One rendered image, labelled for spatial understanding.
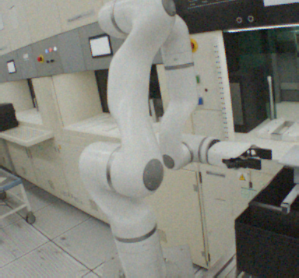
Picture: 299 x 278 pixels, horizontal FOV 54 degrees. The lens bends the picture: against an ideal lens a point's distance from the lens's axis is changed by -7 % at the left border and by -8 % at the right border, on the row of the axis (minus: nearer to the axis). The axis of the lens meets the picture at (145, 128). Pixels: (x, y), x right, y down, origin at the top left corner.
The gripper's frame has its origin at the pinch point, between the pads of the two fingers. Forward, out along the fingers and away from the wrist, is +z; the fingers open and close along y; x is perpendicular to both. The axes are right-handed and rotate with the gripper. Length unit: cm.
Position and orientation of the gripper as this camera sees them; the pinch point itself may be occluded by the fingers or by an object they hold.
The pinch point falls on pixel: (261, 158)
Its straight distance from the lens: 86.8
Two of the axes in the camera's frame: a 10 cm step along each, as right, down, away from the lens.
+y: -7.1, 3.1, -6.3
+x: -1.7, -9.5, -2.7
